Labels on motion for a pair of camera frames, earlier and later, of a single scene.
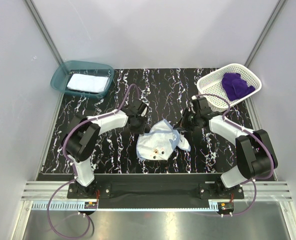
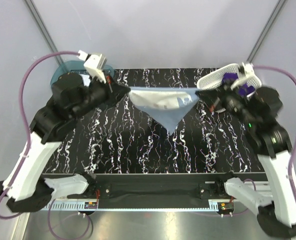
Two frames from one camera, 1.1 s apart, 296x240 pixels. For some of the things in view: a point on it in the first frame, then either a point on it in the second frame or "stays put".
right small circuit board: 225,207 stays put
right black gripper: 182,125 → 214,98
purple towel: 235,87 stays put
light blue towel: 159,143 → 168,105
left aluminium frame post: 45,31 stays put
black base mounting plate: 155,191 stays put
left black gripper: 141,130 → 115,93
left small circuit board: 90,205 stays put
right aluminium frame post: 279,6 stays put
